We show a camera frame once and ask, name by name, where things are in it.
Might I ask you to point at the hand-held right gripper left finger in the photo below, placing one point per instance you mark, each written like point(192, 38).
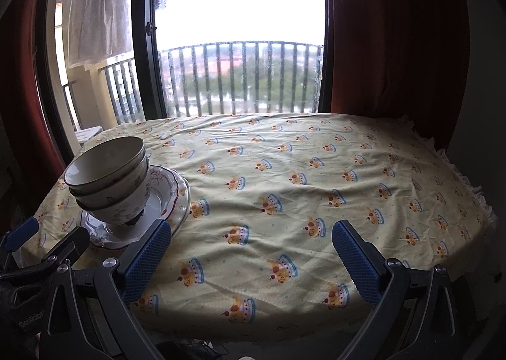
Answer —
point(146, 261)

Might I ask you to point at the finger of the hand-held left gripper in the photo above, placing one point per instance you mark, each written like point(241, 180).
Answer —
point(23, 229)
point(67, 243)

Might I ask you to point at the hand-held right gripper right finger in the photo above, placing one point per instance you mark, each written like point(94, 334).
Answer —
point(355, 261)

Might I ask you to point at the cream floral bowl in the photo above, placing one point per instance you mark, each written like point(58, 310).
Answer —
point(122, 210)
point(122, 192)
point(106, 158)

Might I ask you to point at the ribbed beaded yellow-flower plate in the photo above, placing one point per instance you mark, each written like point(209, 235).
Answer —
point(185, 206)

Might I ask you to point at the red-rimmed white plate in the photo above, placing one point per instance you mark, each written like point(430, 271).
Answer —
point(162, 194)

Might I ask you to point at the large scalloped yellow-flower plate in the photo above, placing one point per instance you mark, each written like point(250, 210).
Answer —
point(189, 200)

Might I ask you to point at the white balcony chair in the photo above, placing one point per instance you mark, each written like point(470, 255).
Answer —
point(89, 134)

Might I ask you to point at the yellow printed tablecloth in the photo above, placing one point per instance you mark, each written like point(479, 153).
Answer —
point(296, 146)

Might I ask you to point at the red curtain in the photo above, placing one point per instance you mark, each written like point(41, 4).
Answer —
point(19, 87)
point(395, 48)

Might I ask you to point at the balcony railing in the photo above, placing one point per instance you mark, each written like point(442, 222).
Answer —
point(237, 43)

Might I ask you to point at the white hanging cloth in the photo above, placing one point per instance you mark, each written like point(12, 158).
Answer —
point(99, 0)

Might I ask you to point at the black window frame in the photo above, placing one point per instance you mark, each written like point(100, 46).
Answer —
point(142, 28)

